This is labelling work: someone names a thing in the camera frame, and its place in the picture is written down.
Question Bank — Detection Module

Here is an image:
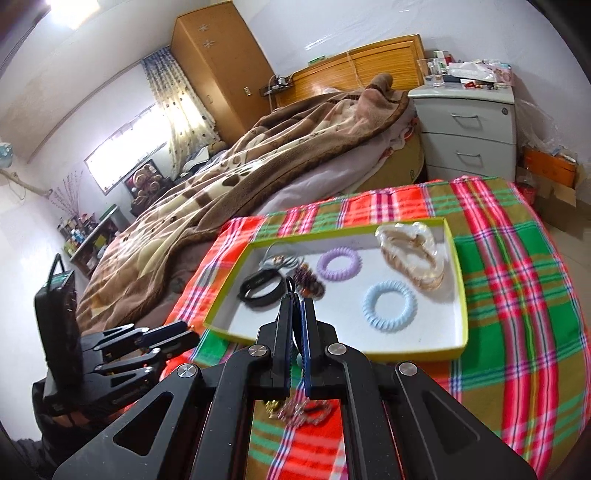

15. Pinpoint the tall wooden wardrobe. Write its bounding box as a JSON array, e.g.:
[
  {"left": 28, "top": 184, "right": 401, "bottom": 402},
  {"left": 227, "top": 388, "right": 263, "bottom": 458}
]
[{"left": 170, "top": 2, "right": 273, "bottom": 145}]

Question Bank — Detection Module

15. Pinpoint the orange cardboard box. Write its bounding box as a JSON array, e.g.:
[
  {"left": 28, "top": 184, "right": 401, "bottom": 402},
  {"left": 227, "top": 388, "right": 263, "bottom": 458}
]
[{"left": 515, "top": 147, "right": 579, "bottom": 226}]

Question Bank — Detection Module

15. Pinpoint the light blue spiral hair tie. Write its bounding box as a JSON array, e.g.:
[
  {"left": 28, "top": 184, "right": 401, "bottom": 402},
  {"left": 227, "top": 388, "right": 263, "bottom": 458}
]
[{"left": 361, "top": 279, "right": 419, "bottom": 333}]

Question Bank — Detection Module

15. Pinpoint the brown paw print blanket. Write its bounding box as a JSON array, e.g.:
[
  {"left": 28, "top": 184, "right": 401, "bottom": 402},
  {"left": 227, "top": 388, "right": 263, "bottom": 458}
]
[{"left": 76, "top": 73, "right": 409, "bottom": 333}]

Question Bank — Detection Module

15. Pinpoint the clutter on nightstand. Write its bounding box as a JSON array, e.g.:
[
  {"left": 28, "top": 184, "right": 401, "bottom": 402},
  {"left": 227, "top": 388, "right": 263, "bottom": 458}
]
[{"left": 417, "top": 50, "right": 514, "bottom": 89}]

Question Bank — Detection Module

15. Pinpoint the teddy bear picture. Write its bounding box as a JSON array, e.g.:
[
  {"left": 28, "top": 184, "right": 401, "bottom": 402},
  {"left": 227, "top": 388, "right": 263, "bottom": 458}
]
[{"left": 124, "top": 159, "right": 173, "bottom": 217}]

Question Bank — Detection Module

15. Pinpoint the clear beige hair claw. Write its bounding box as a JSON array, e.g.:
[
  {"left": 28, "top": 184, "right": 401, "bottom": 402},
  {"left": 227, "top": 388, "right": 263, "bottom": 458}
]
[{"left": 375, "top": 222, "right": 446, "bottom": 290}]

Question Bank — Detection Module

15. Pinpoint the black hair tie gold bead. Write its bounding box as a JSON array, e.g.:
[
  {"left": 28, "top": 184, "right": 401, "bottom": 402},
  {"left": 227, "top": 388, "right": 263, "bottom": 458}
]
[{"left": 286, "top": 277, "right": 303, "bottom": 367}]

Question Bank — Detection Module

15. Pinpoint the plaid red green tablecloth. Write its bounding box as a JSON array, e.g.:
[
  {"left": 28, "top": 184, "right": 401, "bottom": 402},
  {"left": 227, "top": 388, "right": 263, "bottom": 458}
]
[{"left": 168, "top": 177, "right": 590, "bottom": 479}]

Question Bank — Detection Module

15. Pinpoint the patterned window curtain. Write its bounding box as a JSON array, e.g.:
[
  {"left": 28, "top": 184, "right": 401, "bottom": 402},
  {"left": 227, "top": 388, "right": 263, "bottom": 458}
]
[{"left": 141, "top": 46, "right": 221, "bottom": 178}]

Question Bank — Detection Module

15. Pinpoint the black camera box green light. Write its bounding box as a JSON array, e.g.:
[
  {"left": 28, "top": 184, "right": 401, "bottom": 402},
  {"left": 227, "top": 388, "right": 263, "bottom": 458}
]
[{"left": 34, "top": 254, "right": 83, "bottom": 394}]

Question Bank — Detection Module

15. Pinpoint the white tray yellow rim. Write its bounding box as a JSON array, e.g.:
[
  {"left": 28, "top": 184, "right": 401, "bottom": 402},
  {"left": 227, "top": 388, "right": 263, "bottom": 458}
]
[{"left": 204, "top": 217, "right": 469, "bottom": 362}]

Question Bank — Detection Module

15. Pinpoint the purple spiral hair tie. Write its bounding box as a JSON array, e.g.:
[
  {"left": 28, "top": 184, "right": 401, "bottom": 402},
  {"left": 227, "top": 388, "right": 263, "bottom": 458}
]
[{"left": 315, "top": 246, "right": 364, "bottom": 283}]

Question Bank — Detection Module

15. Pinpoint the black wristband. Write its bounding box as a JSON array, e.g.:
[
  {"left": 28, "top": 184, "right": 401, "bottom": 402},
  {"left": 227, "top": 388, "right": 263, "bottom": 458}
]
[{"left": 238, "top": 268, "right": 287, "bottom": 308}]

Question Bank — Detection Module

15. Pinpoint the person's left hand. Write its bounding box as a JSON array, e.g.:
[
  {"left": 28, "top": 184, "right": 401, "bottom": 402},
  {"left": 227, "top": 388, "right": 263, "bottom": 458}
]
[{"left": 52, "top": 412, "right": 90, "bottom": 429}]

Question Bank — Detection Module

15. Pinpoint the pink rhinestone hair clip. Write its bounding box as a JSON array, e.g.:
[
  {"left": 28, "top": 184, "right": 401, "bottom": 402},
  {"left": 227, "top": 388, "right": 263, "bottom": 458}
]
[{"left": 264, "top": 398, "right": 332, "bottom": 428}]

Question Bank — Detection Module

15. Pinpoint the wooden headboard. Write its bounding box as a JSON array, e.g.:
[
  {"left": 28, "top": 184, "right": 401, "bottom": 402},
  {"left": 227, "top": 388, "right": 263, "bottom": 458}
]
[{"left": 274, "top": 34, "right": 425, "bottom": 107}]

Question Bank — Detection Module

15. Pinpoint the small shelf with bottles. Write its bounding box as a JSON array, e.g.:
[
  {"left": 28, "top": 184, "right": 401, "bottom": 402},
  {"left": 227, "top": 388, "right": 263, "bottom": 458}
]
[{"left": 63, "top": 204, "right": 129, "bottom": 280}]

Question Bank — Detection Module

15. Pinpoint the grey two-drawer nightstand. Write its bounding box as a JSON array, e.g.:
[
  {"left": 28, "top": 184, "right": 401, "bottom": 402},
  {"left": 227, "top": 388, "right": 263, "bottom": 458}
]
[{"left": 409, "top": 84, "right": 517, "bottom": 182}]

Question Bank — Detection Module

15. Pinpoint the dark beaded hair scrunchie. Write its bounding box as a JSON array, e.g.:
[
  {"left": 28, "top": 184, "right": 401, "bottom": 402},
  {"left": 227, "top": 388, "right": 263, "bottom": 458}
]
[{"left": 293, "top": 263, "right": 325, "bottom": 299}]

